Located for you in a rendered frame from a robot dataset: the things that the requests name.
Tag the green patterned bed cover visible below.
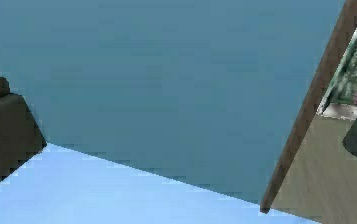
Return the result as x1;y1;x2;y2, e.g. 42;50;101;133
316;13;357;122

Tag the brown wooden door frame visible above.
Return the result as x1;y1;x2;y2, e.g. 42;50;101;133
259;0;357;215

